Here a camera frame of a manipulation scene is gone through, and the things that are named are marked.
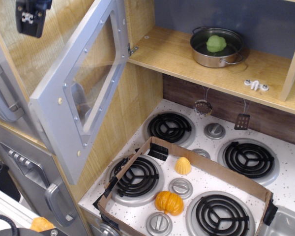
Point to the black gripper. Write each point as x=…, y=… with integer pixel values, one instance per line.
x=30, y=16

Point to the silver microwave door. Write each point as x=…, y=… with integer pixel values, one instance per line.
x=95, y=57

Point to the metal door hinge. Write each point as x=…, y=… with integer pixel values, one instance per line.
x=131, y=51

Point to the silver ice dispenser panel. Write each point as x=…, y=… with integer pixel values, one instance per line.
x=27, y=167

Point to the back left stove burner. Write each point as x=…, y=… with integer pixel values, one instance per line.
x=172, y=127

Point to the stove burner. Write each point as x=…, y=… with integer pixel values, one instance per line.
x=250, y=158
x=140, y=184
x=172, y=127
x=216, y=213

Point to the steel pot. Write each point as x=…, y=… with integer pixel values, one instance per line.
x=229, y=56

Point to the green toy vegetable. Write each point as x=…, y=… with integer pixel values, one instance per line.
x=216, y=44

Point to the hanging round metal strainer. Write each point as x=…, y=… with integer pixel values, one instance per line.
x=202, y=107

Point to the front left stove burner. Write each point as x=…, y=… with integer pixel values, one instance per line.
x=140, y=184

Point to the orange toy on floor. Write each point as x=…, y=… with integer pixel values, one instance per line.
x=41, y=224

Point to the yellow toy corn piece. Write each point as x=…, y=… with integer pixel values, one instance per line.
x=183, y=166

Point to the back silver stove knob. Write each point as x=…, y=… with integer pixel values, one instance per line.
x=214, y=131

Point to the silver stove knob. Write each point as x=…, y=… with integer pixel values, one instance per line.
x=181, y=187
x=159, y=224
x=214, y=131
x=202, y=152

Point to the middle silver stove knob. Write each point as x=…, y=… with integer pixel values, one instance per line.
x=202, y=152

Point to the cardboard fence with black tape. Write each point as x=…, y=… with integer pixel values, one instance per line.
x=206, y=175

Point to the silver oven knob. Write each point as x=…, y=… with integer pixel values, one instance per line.
x=107, y=230

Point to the center silver stove knob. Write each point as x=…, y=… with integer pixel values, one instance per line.
x=181, y=187

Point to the orange toy pumpkin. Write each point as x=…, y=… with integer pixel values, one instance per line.
x=169, y=202

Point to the white plastic door latch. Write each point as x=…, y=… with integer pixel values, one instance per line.
x=256, y=85

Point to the hanging small metal spatula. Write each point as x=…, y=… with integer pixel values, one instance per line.
x=242, y=122

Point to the front silver stove knob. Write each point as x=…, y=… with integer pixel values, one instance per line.
x=159, y=224

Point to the back right stove burner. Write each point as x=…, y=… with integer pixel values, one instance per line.
x=250, y=158

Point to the front right stove burner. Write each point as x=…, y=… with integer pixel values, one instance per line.
x=216, y=213

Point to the silver sink basin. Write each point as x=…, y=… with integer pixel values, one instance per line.
x=278, y=221

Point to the upper silver fridge handle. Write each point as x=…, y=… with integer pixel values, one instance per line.
x=10, y=111

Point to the silver fridge handle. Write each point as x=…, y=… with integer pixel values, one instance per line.
x=10, y=111
x=50, y=196

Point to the grey wall phone holder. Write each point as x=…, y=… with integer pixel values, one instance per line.
x=81, y=103

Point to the lower silver fridge handle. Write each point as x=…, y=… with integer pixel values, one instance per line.
x=50, y=196

